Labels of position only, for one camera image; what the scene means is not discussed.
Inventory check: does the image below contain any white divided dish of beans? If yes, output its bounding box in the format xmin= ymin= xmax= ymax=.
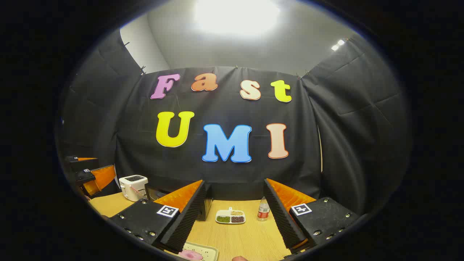
xmin=215 ymin=207 xmax=246 ymax=224

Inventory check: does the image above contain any clear water bottle red label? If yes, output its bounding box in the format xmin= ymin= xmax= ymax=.
xmin=257 ymin=197 xmax=271 ymax=222

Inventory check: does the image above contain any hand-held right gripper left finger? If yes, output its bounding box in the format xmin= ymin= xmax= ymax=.
xmin=109 ymin=179 xmax=206 ymax=253

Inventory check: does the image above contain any large ceiling light panel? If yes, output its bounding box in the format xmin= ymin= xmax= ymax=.
xmin=194 ymin=0 xmax=281 ymax=37

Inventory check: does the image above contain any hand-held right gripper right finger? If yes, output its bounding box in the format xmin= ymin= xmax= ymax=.
xmin=264 ymin=178 xmax=361 ymax=250

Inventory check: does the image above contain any black backdrop cloth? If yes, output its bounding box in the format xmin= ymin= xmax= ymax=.
xmin=58 ymin=31 xmax=412 ymax=218

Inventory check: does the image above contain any black electric oven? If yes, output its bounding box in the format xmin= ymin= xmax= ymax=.
xmin=145 ymin=184 xmax=213 ymax=221

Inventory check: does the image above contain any white toaster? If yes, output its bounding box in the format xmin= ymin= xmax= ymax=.
xmin=119 ymin=175 xmax=149 ymax=202

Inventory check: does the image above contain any pink ham slice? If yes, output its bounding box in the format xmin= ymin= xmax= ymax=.
xmin=178 ymin=249 xmax=204 ymax=261

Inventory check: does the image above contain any white square plate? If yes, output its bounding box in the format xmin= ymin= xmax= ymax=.
xmin=163 ymin=241 xmax=219 ymax=261

